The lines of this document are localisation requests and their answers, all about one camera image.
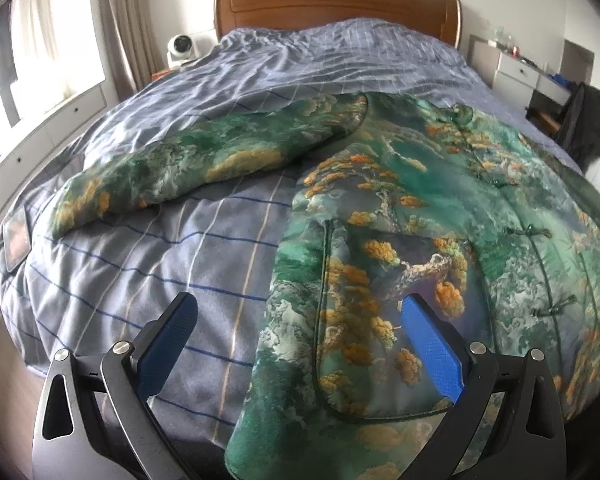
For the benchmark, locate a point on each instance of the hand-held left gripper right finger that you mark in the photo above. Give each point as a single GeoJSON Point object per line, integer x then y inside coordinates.
{"type": "Point", "coordinates": [430, 345]}

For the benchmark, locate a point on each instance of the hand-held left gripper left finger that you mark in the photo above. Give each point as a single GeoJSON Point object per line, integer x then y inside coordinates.
{"type": "Point", "coordinates": [172, 335]}

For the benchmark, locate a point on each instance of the green printed padded jacket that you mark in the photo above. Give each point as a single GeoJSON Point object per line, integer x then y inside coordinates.
{"type": "Point", "coordinates": [405, 200]}

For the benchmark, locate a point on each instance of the blue striped duvet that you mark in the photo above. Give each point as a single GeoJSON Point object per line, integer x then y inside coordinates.
{"type": "Point", "coordinates": [180, 240]}

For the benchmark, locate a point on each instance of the small brown rectangular card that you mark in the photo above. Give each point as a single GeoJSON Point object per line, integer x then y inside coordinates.
{"type": "Point", "coordinates": [16, 240]}

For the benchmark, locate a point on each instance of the white window cabinet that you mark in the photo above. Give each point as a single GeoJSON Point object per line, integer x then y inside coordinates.
{"type": "Point", "coordinates": [40, 130]}

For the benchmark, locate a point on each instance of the wooden stool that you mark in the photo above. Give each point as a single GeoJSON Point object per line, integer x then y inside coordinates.
{"type": "Point", "coordinates": [547, 119]}

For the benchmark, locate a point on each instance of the wooden nightstand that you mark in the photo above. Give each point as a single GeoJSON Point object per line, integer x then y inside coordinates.
{"type": "Point", "coordinates": [162, 72]}

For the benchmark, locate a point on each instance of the black hanging jacket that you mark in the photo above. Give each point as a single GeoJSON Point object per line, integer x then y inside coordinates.
{"type": "Point", "coordinates": [582, 125]}

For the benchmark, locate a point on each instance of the white desk with drawers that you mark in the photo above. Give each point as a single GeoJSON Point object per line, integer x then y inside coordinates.
{"type": "Point", "coordinates": [517, 70]}

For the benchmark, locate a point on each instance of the blue desk item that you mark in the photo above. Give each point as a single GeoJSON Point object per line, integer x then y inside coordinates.
{"type": "Point", "coordinates": [561, 80]}

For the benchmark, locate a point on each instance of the beige curtain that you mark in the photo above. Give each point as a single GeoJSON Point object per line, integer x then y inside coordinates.
{"type": "Point", "coordinates": [130, 35]}

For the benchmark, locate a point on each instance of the window with sheer curtain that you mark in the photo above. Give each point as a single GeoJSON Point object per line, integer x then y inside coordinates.
{"type": "Point", "coordinates": [45, 35]}

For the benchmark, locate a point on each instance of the wooden headboard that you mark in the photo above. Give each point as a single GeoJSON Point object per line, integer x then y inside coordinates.
{"type": "Point", "coordinates": [330, 5]}

